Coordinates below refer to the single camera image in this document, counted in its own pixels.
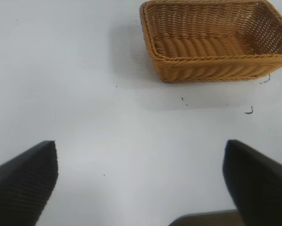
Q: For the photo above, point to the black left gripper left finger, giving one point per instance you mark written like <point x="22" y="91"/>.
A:
<point x="20" y="186"/>

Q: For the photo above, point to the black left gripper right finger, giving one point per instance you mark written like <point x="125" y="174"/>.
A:
<point x="261" y="183"/>

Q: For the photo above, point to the tan wicker basket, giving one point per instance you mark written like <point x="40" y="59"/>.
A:
<point x="202" y="63"/>

